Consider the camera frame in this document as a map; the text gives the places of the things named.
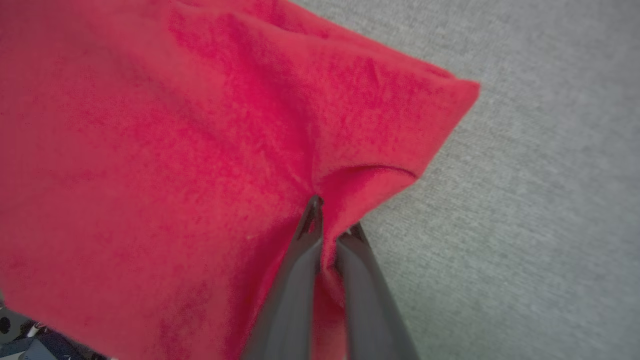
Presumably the red and white garment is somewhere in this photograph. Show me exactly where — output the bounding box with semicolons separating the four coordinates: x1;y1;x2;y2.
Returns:
0;0;482;360

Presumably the grey fabric sofa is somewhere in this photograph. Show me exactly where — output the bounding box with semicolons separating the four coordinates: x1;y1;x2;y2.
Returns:
292;0;640;360

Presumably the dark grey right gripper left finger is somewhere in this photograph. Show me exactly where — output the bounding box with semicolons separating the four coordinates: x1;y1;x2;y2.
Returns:
240;194;324;360

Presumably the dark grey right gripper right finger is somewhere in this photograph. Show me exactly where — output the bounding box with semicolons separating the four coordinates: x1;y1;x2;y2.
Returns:
335;222;421;360

